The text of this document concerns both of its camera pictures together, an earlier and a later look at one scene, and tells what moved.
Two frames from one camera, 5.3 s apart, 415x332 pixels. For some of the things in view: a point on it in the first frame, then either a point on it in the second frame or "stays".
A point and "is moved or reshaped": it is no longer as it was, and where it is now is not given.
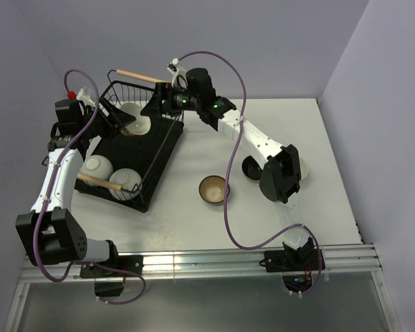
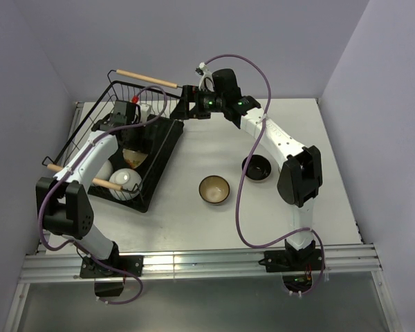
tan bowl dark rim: x=211 y=189 stays
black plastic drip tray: x=126 y=169 stays
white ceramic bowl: x=131 y=182 stays
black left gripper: x=116 y=120 to x=144 y=144
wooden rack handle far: x=142 y=76 stays
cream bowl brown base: x=140 y=126 is moved or reshaped
